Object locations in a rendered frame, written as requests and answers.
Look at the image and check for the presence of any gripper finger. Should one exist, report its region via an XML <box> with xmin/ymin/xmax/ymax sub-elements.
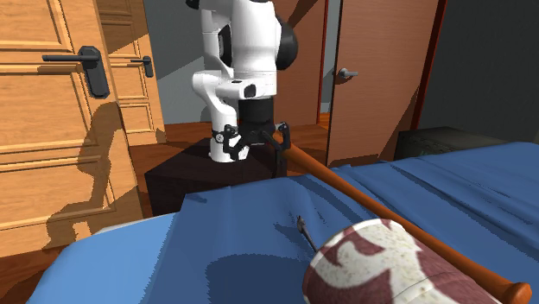
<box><xmin>212</xmin><ymin>124</ymin><xmax>250</xmax><ymax>162</ymax></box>
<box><xmin>251</xmin><ymin>121</ymin><xmax>293</xmax><ymax>153</ymax></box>

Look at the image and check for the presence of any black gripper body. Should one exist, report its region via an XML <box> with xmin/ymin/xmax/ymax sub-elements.
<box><xmin>237</xmin><ymin>99</ymin><xmax>276</xmax><ymax>136</ymax></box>

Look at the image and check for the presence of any plain brown door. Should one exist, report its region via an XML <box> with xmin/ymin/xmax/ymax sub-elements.
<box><xmin>272</xmin><ymin>0</ymin><xmax>330</xmax><ymax>127</ymax></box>

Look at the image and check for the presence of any dark robot stand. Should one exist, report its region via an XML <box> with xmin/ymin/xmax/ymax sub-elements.
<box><xmin>144</xmin><ymin>136</ymin><xmax>289</xmax><ymax>218</ymax></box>

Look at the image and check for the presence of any small dark pen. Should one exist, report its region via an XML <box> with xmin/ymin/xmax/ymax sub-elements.
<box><xmin>295</xmin><ymin>214</ymin><xmax>320</xmax><ymax>254</ymax></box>

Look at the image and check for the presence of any brown wooden baseball bat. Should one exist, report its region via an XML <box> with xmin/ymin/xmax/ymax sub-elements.
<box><xmin>272</xmin><ymin>131</ymin><xmax>533</xmax><ymax>304</ymax></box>

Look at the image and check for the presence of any bed with blue cover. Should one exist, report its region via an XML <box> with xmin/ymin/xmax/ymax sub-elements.
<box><xmin>25</xmin><ymin>141</ymin><xmax>539</xmax><ymax>304</ymax></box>

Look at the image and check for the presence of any dark low cabinet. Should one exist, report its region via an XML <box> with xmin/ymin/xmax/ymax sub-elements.
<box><xmin>393</xmin><ymin>126</ymin><xmax>511</xmax><ymax>162</ymax></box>

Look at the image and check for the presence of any red and white rounded cushion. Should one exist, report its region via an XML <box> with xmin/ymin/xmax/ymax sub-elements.
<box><xmin>301</xmin><ymin>218</ymin><xmax>503</xmax><ymax>304</ymax></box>

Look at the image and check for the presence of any light wooden door, black handle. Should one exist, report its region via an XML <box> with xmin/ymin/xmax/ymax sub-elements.
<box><xmin>0</xmin><ymin>0</ymin><xmax>145</xmax><ymax>259</ymax></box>
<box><xmin>95</xmin><ymin>0</ymin><xmax>167</xmax><ymax>147</ymax></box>

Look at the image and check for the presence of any brown door with grey handle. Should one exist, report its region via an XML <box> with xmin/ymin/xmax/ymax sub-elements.
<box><xmin>326</xmin><ymin>0</ymin><xmax>448</xmax><ymax>168</ymax></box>

